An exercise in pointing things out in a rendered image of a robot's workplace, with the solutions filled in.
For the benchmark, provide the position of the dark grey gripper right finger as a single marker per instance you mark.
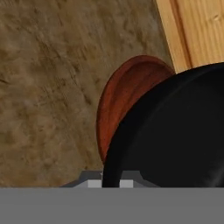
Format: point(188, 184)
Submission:
point(130, 178)

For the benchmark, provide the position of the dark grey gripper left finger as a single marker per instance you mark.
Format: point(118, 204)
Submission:
point(91, 180)

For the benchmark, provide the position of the black bowl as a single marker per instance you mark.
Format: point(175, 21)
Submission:
point(175, 131)

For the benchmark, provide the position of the reddish brown wooden bowl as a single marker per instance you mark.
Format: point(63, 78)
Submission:
point(122, 96)

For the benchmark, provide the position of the light wooden cabinet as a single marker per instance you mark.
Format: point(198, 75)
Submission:
point(198, 32)

